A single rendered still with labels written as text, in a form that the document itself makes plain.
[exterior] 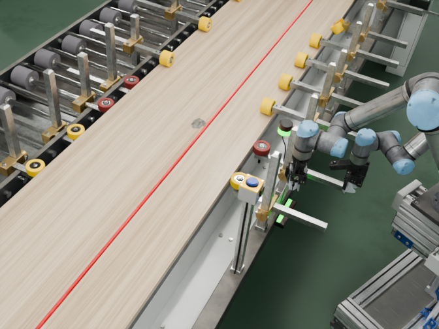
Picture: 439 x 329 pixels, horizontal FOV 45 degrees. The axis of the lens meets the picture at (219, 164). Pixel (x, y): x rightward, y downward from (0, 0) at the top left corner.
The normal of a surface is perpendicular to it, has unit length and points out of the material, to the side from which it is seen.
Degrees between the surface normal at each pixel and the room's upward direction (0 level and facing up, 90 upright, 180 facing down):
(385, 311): 0
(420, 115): 84
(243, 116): 0
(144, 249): 0
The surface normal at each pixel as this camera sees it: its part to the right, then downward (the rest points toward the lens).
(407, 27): -0.44, 0.60
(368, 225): 0.08, -0.72
